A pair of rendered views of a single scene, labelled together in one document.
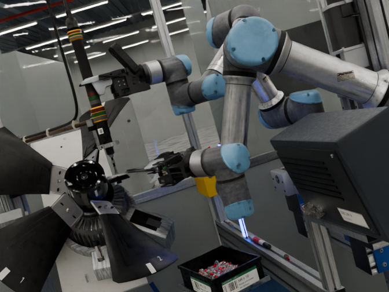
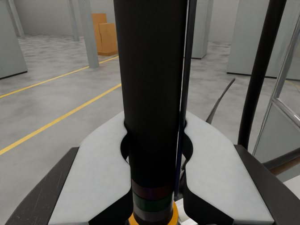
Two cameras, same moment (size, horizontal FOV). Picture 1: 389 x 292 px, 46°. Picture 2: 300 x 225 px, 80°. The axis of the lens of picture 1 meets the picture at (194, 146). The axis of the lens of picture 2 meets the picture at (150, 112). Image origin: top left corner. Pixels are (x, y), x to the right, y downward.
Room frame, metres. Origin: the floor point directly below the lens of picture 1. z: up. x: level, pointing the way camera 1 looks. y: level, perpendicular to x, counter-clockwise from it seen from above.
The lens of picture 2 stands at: (1.47, 0.17, 1.56)
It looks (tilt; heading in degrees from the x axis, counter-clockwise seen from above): 29 degrees down; 113
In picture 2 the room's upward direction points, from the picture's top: 1 degrees counter-clockwise
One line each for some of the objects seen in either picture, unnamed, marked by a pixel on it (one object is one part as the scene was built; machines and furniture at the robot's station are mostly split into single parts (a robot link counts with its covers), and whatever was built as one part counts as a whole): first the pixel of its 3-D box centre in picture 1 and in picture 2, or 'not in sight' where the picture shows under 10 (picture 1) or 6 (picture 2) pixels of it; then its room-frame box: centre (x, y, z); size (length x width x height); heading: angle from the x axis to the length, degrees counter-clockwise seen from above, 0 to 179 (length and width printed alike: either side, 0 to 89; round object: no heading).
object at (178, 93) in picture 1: (184, 96); not in sight; (1.53, -0.01, 1.37); 0.11 x 0.08 x 0.11; 44
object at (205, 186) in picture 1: (212, 182); not in sight; (1.80, -0.03, 1.02); 0.16 x 0.10 x 0.11; 13
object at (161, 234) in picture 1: (149, 230); not in sight; (1.47, 0.22, 0.98); 0.20 x 0.16 x 0.20; 13
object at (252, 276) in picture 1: (220, 272); not in sight; (1.31, 0.03, 0.85); 0.22 x 0.17 x 0.07; 27
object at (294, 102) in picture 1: (305, 106); not in sight; (1.82, -0.47, 1.20); 0.13 x 0.12 x 0.14; 44
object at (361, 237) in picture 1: (337, 220); not in sight; (0.89, -0.23, 1.04); 0.24 x 0.03 x 0.03; 13
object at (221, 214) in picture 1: (219, 206); not in sight; (1.80, -0.03, 0.92); 0.03 x 0.03 x 0.12; 13
